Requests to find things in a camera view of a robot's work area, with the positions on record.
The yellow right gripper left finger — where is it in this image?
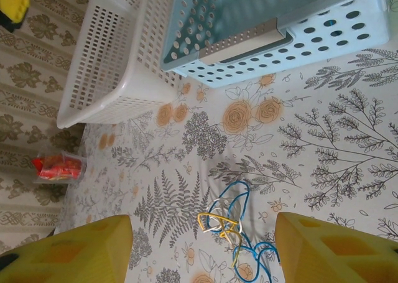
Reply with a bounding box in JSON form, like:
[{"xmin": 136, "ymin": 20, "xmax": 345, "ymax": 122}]
[{"xmin": 0, "ymin": 214, "xmax": 134, "ymax": 283}]

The clear cup with red contents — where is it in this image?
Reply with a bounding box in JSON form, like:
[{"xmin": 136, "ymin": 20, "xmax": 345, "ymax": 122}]
[{"xmin": 30, "ymin": 151, "xmax": 87, "ymax": 184}]

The yellow cable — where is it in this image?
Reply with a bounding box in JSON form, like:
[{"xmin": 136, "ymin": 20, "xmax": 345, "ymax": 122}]
[{"xmin": 197, "ymin": 213, "xmax": 246, "ymax": 268}]

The white perforated plastic basket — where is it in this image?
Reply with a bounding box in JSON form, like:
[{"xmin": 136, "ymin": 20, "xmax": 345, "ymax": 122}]
[{"xmin": 57, "ymin": 0, "xmax": 187, "ymax": 130}]

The light blue plastic basket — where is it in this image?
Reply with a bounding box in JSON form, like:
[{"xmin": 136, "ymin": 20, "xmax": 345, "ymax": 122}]
[{"xmin": 160, "ymin": 0, "xmax": 391, "ymax": 89}]

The bundle of coloured wires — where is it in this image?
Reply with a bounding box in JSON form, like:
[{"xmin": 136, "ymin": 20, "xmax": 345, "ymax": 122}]
[{"xmin": 207, "ymin": 182, "xmax": 282, "ymax": 283}]

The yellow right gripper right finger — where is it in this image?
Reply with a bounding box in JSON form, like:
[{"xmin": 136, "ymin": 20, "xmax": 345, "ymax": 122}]
[{"xmin": 275, "ymin": 211, "xmax": 398, "ymax": 283}]

